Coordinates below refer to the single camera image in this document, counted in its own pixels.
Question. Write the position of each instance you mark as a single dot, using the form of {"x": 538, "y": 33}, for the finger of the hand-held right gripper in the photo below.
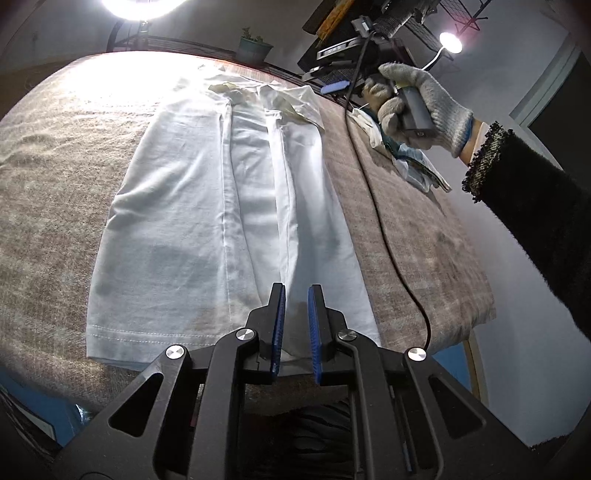
{"x": 335, "y": 88}

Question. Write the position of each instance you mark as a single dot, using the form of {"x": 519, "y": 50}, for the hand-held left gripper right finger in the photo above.
{"x": 316, "y": 323}

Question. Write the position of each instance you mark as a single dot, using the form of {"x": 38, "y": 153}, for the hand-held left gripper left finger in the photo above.
{"x": 278, "y": 323}

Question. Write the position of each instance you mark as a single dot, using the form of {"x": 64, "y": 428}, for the white garment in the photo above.
{"x": 184, "y": 207}

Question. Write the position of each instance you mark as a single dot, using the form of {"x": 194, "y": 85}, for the person's right forearm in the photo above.
{"x": 535, "y": 207}

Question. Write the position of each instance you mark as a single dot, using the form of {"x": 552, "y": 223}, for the black metal clothes rack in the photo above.
{"x": 443, "y": 18}

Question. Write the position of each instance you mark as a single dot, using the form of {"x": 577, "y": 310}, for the person's right hand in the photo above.
{"x": 438, "y": 110}

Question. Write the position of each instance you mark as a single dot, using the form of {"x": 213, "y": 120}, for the orange scarf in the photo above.
{"x": 333, "y": 16}

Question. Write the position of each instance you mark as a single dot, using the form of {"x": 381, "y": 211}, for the white crumpled cloth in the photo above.
{"x": 367, "y": 127}

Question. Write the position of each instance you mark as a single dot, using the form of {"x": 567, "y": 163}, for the plaid coat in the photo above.
{"x": 392, "y": 18}

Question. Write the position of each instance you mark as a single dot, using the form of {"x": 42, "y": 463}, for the potted plant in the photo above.
{"x": 254, "y": 48}

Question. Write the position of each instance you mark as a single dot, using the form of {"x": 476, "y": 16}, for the white clip lamp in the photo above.
{"x": 451, "y": 42}

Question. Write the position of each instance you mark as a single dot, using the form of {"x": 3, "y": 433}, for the dark folded garment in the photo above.
{"x": 422, "y": 168}

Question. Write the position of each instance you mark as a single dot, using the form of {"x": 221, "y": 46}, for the round bright lamp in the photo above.
{"x": 138, "y": 7}

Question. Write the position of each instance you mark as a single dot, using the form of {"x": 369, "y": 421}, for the window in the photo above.
{"x": 554, "y": 106}

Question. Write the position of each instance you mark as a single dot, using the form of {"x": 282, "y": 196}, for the beige plaid blanket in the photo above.
{"x": 55, "y": 184}

